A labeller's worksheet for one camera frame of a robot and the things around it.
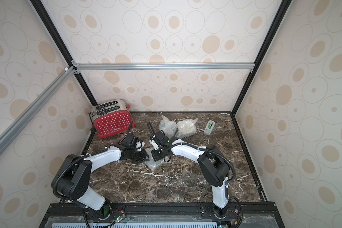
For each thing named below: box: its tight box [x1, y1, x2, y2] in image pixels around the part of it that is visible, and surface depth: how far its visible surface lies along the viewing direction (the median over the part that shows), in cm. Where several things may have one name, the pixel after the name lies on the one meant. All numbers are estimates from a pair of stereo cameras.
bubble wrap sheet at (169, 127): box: [158, 115, 178, 139], surface depth 105 cm
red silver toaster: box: [91, 98, 136, 139], surface depth 100 cm
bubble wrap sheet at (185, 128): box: [174, 117, 199, 139], surface depth 105 cm
